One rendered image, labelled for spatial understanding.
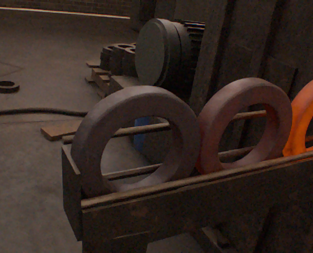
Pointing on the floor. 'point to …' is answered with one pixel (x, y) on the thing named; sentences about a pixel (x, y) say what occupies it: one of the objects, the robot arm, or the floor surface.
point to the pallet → (112, 65)
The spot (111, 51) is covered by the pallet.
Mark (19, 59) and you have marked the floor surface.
